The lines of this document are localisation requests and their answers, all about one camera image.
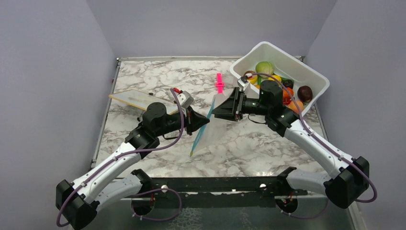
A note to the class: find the dark maroon plum toy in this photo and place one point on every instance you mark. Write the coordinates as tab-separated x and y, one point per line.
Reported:
305	94

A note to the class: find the white plastic bin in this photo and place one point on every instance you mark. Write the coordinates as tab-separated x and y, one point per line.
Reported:
285	66

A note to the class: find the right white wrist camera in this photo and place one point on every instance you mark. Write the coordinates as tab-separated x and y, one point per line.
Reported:
243	82

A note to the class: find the orange pumpkin toy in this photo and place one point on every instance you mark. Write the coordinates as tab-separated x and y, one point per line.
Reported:
287	95

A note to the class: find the peach toy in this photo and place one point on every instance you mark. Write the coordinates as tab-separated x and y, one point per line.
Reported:
296	105

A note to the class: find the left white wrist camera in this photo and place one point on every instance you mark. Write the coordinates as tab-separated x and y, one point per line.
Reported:
185	99

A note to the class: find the clear zip top bag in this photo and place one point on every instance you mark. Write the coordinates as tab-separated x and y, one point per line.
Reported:
212	132

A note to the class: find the green cabbage toy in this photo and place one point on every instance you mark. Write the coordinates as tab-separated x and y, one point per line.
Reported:
265	67

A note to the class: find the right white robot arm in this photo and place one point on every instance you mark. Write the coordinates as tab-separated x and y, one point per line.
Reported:
346	178

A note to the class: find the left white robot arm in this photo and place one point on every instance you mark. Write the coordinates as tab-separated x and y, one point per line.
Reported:
76	201

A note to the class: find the dark avocado toy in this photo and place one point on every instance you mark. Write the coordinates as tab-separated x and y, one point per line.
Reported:
288	83

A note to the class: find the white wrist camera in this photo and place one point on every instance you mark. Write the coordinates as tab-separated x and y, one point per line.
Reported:
243	82
185	99

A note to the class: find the pink plastic clip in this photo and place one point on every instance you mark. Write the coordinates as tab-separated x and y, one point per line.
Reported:
219	83

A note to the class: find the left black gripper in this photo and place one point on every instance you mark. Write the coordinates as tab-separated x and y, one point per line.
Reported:
193	120

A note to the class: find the black metal base rail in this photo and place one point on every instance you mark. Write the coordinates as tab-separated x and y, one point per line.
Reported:
211	192

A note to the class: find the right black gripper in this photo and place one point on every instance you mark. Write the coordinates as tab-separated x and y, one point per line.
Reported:
227	110

